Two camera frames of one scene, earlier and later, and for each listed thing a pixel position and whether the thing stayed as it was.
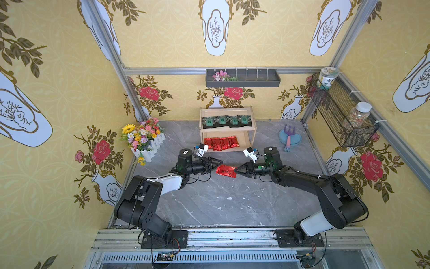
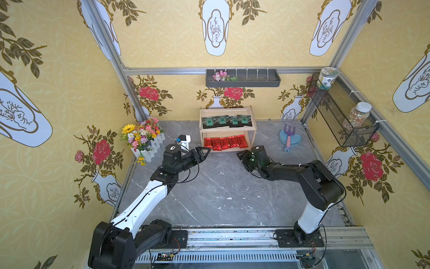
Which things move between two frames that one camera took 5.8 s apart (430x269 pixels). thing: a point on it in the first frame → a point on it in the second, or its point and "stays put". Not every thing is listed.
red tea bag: (233, 140) stays put
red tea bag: (225, 143) stays put
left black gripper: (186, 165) → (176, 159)
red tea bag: (227, 170) → (242, 141)
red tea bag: (208, 141) stays put
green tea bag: (220, 121) stays put
